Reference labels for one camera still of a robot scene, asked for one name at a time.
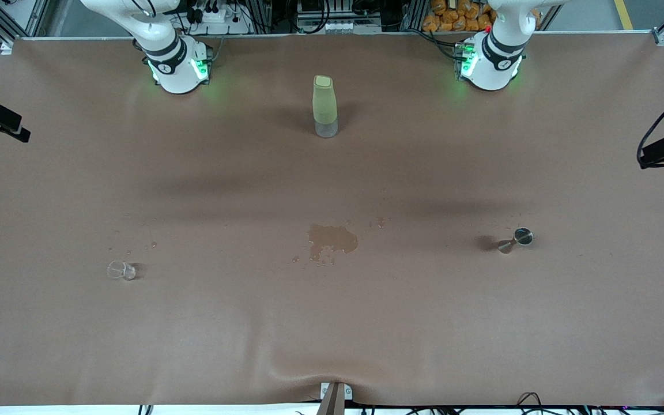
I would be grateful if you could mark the steel double-cone jigger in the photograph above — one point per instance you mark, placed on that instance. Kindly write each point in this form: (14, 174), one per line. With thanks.
(523, 236)

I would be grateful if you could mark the small clear glass cup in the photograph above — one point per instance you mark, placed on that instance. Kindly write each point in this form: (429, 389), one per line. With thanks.
(120, 271)

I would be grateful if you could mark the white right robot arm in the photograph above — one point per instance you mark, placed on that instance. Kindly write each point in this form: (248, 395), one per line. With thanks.
(176, 75)

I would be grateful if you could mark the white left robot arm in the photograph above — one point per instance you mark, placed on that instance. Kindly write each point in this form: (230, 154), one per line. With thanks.
(490, 72)

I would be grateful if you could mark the white power strip with plugs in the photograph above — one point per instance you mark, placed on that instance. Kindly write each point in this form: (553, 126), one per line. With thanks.
(217, 17)

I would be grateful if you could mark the orange snack bag pile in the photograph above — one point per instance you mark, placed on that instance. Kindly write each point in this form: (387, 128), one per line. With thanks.
(453, 17)

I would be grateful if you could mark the brown table mat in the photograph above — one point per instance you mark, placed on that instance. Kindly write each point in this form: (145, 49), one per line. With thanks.
(251, 323)

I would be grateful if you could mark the green bottle with clear base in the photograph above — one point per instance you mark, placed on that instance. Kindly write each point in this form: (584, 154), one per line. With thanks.
(324, 104)

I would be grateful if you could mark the dark liquid spill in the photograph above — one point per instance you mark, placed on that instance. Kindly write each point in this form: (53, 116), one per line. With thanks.
(332, 236)

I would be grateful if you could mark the grey electronics box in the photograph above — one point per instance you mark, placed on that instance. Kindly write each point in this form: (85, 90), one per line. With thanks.
(338, 26)

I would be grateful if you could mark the metal table edge clamp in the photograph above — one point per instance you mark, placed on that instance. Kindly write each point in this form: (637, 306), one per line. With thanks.
(335, 400)

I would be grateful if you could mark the metal corner bracket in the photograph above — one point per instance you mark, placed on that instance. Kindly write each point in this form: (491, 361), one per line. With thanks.
(7, 47)
(663, 37)

